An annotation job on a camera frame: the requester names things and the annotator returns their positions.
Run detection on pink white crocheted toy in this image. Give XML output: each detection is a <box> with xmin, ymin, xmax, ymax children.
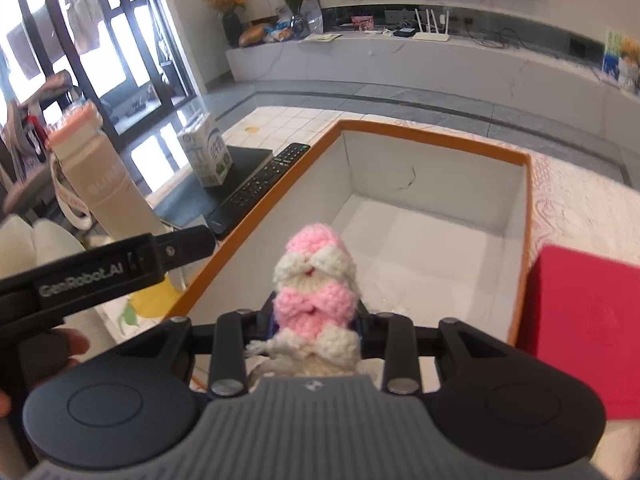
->
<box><xmin>245</xmin><ymin>223</ymin><xmax>361</xmax><ymax>388</ymax></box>

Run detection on person's left hand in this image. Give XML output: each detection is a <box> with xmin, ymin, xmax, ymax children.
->
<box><xmin>1</xmin><ymin>327</ymin><xmax>91</xmax><ymax>390</ymax></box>

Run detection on black tray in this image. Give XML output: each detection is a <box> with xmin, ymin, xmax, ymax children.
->
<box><xmin>154</xmin><ymin>146</ymin><xmax>273</xmax><ymax>229</ymax></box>

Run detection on beige water bottle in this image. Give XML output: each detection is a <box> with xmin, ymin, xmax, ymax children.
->
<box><xmin>48</xmin><ymin>101</ymin><xmax>166</xmax><ymax>240</ymax></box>

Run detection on black TV remote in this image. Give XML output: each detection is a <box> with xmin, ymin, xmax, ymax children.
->
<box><xmin>207</xmin><ymin>142</ymin><xmax>310</xmax><ymax>240</ymax></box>

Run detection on white milk carton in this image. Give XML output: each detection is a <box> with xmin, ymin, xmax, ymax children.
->
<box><xmin>177</xmin><ymin>112</ymin><xmax>233</xmax><ymax>188</ymax></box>

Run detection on orange rimmed white box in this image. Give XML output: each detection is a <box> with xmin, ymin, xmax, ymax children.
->
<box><xmin>172</xmin><ymin>120</ymin><xmax>533</xmax><ymax>342</ymax></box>

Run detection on red box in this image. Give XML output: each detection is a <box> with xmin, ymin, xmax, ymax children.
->
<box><xmin>516</xmin><ymin>245</ymin><xmax>640</xmax><ymax>420</ymax></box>

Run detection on white lace tablecloth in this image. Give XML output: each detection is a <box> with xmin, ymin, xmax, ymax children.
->
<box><xmin>218</xmin><ymin>105</ymin><xmax>639</xmax><ymax>264</ymax></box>

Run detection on dark vase with yellow flowers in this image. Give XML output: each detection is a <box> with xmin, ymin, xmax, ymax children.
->
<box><xmin>203</xmin><ymin>0</ymin><xmax>245</xmax><ymax>48</ymax></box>

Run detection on long white TV cabinet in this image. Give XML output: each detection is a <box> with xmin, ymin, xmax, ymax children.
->
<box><xmin>226</xmin><ymin>34</ymin><xmax>639</xmax><ymax>152</ymax></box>

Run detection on white wifi router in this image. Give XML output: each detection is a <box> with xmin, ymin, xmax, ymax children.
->
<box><xmin>412</xmin><ymin>8</ymin><xmax>450</xmax><ymax>42</ymax></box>

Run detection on plush toys on cabinet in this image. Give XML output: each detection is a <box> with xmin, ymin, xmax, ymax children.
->
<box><xmin>601</xmin><ymin>29</ymin><xmax>640</xmax><ymax>96</ymax></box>

